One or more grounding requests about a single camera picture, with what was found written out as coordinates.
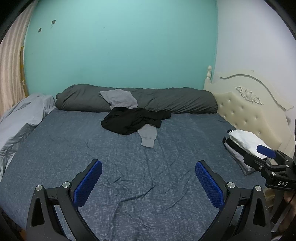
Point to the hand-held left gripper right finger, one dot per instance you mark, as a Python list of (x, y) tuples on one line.
[(209, 185)]

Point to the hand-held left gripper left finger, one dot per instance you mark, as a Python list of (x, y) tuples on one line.
[(89, 183)]

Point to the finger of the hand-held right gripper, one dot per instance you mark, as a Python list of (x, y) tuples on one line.
[(256, 163), (266, 150)]

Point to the black sweater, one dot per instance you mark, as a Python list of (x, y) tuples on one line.
[(129, 121)]

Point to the pale grey folded garment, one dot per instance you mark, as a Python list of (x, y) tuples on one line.
[(240, 162)]

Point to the white folded shirt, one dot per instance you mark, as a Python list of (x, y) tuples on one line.
[(245, 139)]

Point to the cream tufted headboard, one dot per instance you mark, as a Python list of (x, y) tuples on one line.
[(245, 111)]

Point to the blue patterned bed sheet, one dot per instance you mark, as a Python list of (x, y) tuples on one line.
[(138, 166)]

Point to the grey sweater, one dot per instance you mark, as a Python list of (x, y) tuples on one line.
[(118, 98)]

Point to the dark grey rolled duvet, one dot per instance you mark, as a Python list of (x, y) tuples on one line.
[(175, 99)]

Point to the light grey blanket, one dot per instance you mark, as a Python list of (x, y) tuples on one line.
[(20, 120)]

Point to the striped pink curtain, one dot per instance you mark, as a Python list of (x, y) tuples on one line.
[(11, 64)]

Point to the wooden frame strip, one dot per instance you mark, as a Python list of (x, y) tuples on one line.
[(22, 69)]

